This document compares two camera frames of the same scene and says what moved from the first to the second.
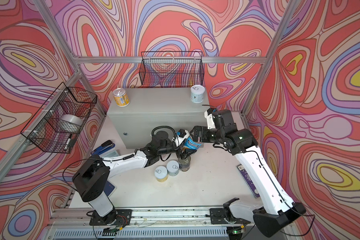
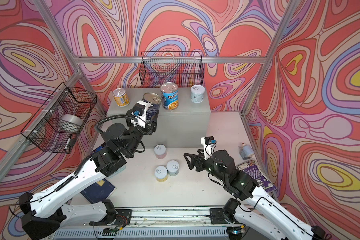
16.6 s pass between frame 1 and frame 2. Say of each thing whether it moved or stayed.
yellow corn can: stayed
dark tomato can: moved
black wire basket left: stayed
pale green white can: stayed
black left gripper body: moved
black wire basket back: stayed
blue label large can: moved
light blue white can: stayed
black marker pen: stayed
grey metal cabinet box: stayed
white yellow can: stayed
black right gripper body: moved
